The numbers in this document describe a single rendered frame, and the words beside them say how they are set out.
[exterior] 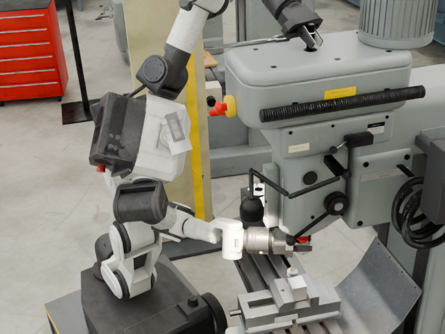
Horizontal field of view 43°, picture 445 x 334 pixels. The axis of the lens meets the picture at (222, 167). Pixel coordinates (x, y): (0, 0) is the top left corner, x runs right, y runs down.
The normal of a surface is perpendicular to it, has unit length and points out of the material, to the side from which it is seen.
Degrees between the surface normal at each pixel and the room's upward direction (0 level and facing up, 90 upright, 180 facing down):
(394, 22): 90
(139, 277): 28
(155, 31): 90
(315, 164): 90
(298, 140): 90
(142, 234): 81
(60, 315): 0
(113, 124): 58
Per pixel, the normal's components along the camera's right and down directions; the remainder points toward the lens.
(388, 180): 0.26, 0.48
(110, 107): 0.49, -0.09
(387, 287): -0.87, -0.25
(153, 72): -0.41, 0.00
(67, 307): -0.04, -0.86
